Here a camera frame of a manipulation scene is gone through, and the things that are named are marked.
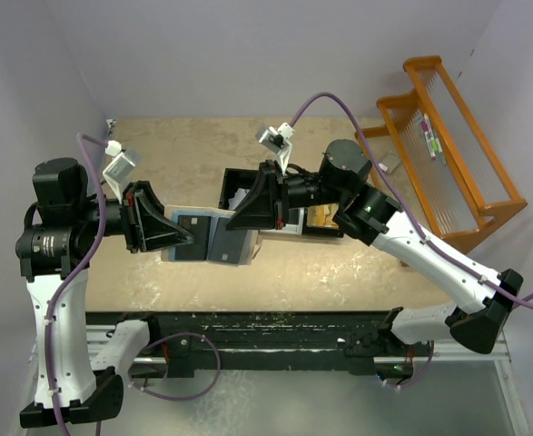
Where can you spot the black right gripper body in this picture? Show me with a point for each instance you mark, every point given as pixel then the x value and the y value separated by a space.
pixel 291 192

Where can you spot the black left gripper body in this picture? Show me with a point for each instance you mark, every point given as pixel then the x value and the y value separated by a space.
pixel 129 219

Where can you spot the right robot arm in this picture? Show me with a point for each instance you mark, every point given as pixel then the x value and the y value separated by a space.
pixel 480 297

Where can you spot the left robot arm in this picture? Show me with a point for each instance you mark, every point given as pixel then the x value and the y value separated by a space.
pixel 62 231

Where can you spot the white cards in bin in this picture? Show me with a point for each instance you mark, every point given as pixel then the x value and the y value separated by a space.
pixel 237 198

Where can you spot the gold cards in bin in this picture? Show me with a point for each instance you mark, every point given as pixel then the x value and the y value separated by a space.
pixel 321 216

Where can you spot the dark grey right card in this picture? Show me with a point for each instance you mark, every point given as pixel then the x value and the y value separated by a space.
pixel 231 247

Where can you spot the small grey red box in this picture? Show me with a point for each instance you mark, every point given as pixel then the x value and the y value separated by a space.
pixel 389 163

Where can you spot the orange wooden rack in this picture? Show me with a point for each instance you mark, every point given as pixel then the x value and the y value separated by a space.
pixel 471 197

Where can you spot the markers on rack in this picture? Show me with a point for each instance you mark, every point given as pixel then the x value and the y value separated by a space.
pixel 431 138

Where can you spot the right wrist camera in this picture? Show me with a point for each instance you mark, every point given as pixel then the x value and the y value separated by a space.
pixel 278 141

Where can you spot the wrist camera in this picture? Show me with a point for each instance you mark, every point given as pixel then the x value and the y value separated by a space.
pixel 278 141
pixel 116 173

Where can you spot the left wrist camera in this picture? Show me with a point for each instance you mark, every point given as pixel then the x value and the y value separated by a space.
pixel 116 173

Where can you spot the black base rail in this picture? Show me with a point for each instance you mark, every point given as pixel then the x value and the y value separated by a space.
pixel 353 342

